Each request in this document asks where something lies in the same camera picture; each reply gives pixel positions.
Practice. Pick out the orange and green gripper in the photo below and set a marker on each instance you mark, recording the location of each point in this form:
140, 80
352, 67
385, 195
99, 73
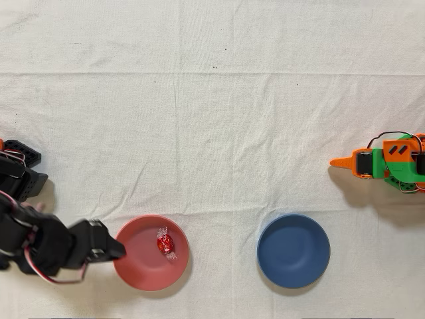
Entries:
364, 162

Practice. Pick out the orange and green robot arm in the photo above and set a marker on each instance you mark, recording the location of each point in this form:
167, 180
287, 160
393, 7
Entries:
403, 166

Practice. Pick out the white tablecloth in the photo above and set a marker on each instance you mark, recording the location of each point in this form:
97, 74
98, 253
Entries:
232, 133

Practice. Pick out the red bowl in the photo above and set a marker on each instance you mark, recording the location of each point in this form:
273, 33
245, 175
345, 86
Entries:
142, 266

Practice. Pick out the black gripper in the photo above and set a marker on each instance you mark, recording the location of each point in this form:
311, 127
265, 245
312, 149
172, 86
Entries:
93, 240

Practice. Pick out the blue bowl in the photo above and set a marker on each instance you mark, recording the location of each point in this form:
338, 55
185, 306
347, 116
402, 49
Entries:
293, 251

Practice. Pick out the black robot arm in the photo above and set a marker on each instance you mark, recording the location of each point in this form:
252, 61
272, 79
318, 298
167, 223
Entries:
50, 242

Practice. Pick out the red candy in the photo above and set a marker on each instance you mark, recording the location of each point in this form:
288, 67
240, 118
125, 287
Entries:
165, 244

